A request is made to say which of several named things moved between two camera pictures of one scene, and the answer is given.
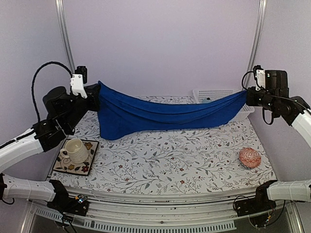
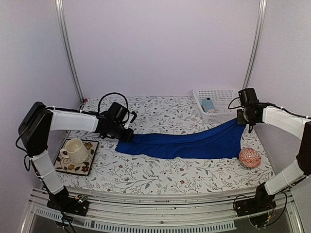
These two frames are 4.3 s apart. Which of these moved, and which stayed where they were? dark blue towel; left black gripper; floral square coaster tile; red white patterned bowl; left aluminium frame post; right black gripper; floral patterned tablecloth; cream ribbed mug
Moved: right black gripper; dark blue towel; left black gripper
Stayed: left aluminium frame post; cream ribbed mug; red white patterned bowl; floral square coaster tile; floral patterned tablecloth
